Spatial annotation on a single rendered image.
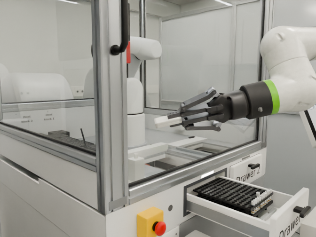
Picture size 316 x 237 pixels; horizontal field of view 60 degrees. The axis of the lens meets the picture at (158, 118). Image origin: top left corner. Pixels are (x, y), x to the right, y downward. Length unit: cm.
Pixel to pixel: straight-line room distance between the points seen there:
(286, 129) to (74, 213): 214
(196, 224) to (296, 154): 174
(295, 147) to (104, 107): 220
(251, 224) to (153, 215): 29
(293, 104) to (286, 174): 206
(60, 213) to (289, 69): 81
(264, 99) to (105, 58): 40
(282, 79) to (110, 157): 48
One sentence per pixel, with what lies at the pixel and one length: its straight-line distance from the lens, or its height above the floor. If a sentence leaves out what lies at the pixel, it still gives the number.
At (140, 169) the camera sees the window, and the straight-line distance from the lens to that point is 83.
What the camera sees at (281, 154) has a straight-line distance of 275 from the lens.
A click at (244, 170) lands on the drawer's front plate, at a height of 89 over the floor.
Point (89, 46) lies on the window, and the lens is 76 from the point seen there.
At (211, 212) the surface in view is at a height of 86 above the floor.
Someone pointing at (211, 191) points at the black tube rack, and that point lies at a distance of 103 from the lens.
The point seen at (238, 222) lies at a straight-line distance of 92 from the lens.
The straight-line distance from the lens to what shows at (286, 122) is 269.
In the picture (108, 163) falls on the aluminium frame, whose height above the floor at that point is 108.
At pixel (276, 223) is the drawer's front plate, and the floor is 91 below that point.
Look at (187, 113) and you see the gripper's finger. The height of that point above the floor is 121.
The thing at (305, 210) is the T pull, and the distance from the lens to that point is 96.
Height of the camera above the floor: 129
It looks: 8 degrees down
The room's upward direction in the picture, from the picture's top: straight up
